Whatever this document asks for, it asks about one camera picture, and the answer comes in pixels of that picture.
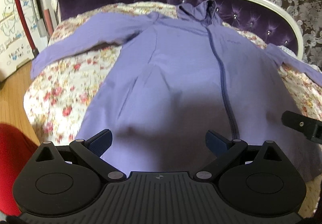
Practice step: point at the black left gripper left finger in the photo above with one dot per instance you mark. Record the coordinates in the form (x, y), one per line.
(87, 153)

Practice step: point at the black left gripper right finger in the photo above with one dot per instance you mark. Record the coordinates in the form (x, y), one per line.
(228, 154)

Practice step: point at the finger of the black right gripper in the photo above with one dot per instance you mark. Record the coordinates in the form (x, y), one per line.
(311, 128)

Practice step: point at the lavender zip hooded jacket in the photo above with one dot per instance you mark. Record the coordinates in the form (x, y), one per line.
(176, 79)

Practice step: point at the floral quilted bedspread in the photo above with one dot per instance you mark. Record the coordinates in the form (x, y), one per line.
(57, 99)

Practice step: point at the red garment at edge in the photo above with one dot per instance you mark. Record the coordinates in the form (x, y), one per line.
(16, 150)

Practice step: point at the red vacuum cleaner tube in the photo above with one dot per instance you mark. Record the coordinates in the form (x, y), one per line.
(34, 49)

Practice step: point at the white illustrated storage box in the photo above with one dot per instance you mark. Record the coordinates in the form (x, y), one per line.
(15, 48)

